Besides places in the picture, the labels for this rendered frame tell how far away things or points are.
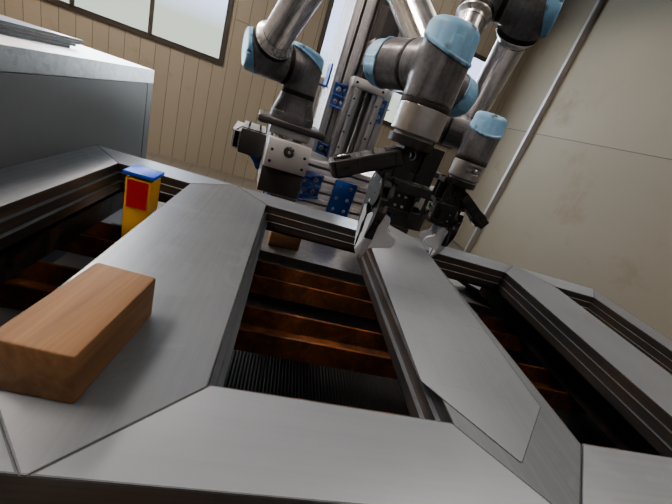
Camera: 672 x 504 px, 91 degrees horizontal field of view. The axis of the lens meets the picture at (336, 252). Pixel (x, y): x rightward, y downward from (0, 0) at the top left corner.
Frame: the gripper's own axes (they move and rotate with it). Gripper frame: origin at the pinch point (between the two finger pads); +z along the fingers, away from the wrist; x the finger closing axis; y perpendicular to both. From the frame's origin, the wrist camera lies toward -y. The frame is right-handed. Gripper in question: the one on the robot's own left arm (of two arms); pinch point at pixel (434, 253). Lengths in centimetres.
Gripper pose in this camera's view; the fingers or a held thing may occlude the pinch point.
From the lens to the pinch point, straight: 91.8
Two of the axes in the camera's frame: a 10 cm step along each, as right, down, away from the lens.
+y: -9.5, -2.4, -2.2
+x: 0.9, 4.3, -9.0
